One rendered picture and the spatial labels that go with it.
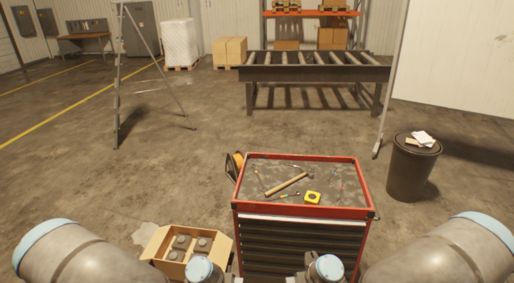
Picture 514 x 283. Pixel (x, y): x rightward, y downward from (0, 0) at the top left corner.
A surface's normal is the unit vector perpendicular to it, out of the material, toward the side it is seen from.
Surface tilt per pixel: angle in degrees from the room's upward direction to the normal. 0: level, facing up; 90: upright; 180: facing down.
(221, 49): 90
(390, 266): 47
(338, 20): 90
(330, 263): 19
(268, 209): 90
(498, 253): 35
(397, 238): 0
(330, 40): 90
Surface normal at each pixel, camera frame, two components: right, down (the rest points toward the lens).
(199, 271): -0.16, -0.70
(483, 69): -0.53, 0.40
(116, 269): 0.58, -0.71
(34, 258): -0.26, -0.48
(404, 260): -0.63, -0.77
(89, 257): 0.23, -0.84
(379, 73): -0.08, 0.45
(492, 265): 0.26, -0.34
